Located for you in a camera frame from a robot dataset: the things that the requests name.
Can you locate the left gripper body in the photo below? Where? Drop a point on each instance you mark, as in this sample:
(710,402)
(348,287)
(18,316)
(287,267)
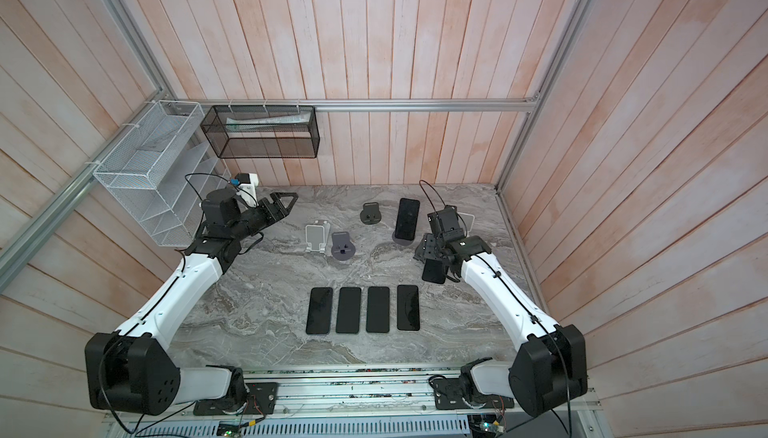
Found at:
(262,216)

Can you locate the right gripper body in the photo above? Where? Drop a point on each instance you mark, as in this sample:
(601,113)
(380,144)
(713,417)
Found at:
(432,247)

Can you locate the white folding phone stand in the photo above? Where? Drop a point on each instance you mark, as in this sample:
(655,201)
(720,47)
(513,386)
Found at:
(467,221)

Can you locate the white phone front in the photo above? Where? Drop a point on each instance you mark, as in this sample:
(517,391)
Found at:
(408,308)

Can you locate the dark grey phone stand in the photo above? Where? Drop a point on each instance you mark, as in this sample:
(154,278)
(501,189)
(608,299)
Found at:
(370,214)

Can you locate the black phone stand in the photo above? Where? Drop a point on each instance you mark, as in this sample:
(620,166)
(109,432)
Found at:
(378,310)

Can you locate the green phone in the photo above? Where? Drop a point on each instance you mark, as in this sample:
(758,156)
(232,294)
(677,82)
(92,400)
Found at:
(349,310)

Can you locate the blue phone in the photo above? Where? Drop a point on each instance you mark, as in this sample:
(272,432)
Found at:
(319,311)

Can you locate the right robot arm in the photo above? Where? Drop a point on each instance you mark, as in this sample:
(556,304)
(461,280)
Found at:
(550,364)

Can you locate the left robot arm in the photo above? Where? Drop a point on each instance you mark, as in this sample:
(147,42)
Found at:
(129,369)

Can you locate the purple phone rear stand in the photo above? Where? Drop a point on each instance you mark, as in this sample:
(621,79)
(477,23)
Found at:
(407,219)

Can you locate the grey round stand base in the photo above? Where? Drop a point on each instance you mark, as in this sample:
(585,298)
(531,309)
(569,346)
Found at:
(342,247)

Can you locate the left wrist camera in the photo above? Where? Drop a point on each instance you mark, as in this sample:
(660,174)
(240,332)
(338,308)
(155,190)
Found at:
(245,185)

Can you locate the black wire mesh basket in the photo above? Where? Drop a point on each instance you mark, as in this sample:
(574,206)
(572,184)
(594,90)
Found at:
(262,131)

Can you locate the white wire mesh shelf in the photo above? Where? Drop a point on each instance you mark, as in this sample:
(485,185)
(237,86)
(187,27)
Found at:
(161,169)

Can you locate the aluminium front rail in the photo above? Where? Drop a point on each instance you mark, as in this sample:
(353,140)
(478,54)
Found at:
(352,389)

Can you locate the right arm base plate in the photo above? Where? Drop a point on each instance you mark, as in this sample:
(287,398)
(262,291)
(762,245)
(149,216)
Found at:
(454,394)

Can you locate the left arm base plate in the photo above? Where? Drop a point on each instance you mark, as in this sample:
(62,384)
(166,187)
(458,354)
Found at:
(257,398)

